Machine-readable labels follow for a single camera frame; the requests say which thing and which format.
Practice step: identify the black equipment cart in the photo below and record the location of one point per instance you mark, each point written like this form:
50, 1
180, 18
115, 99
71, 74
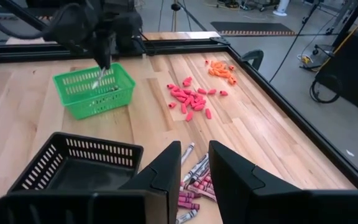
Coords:
353, 77

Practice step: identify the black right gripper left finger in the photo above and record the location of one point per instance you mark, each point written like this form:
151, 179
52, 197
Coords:
169, 174

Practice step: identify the white floor object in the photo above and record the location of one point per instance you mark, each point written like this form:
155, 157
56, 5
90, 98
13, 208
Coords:
281, 9

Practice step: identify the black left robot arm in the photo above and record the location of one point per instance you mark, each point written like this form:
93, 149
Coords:
129, 31

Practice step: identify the black plastic basket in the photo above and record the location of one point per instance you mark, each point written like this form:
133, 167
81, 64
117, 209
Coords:
89, 174

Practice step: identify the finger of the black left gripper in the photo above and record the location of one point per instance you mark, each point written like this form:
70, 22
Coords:
107, 53
101, 53

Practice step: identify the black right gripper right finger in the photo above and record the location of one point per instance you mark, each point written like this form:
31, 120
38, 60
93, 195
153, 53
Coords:
232, 180

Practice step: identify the magenta crayon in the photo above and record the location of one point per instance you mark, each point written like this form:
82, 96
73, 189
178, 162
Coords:
188, 206
186, 198

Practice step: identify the green plastic basket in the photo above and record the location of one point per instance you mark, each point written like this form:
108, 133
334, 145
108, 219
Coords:
73, 93

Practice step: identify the black tripod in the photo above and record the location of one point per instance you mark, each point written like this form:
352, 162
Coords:
176, 6

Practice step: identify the pile of crayons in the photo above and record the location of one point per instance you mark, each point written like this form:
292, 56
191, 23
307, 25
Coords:
196, 168

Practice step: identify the dark grey crayon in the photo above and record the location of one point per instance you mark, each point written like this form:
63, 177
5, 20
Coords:
186, 216

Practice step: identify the silver grey crayon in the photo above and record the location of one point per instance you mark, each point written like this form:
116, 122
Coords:
187, 154
98, 81
201, 172
113, 89

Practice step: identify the pink crayon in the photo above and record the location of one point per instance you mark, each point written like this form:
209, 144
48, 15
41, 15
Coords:
203, 183
199, 192

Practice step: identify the black mat striped edge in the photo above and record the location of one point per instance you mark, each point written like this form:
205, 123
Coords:
250, 27

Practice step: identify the pink eraser cap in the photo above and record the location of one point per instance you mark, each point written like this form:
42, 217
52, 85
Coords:
223, 93
199, 107
183, 109
172, 105
208, 113
171, 86
202, 91
212, 91
187, 81

